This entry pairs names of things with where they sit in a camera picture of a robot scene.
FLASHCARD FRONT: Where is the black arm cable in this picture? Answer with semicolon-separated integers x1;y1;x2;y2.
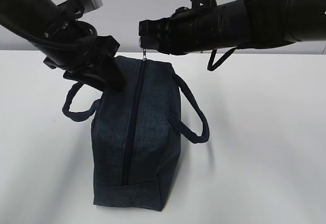
0;0;99;49
206;47;237;71

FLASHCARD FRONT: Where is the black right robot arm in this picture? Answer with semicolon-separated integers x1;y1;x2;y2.
139;0;325;55

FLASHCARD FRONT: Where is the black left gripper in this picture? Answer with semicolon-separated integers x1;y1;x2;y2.
43;36;127;92

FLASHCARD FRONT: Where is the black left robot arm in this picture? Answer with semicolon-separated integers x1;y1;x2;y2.
1;0;126;91

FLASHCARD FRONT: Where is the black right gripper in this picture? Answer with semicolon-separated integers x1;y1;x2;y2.
139;7;188;54

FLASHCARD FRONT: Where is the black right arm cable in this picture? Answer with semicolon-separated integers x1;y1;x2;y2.
206;47;237;71

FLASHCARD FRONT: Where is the dark blue lunch bag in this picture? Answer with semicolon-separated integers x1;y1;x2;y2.
62;56;210;211

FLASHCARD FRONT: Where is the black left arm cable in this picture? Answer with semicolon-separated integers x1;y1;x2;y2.
0;0;99;49

